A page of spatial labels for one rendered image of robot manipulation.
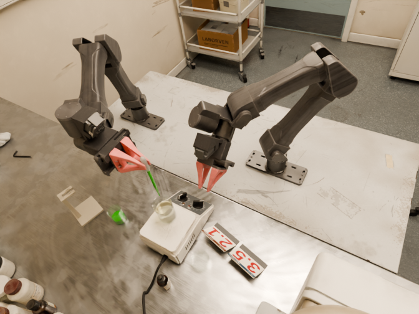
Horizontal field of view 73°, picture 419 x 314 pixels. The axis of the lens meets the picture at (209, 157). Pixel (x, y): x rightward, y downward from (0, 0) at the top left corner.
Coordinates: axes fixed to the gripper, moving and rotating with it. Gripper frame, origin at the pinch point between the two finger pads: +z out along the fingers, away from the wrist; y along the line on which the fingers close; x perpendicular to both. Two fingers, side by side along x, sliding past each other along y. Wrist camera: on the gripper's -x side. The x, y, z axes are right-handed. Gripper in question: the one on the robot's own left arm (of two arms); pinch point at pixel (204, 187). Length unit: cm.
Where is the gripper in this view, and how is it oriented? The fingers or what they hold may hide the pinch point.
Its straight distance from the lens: 79.1
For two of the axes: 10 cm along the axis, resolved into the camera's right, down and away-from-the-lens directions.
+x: 4.1, 0.4, 9.1
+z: -3.2, 9.4, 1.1
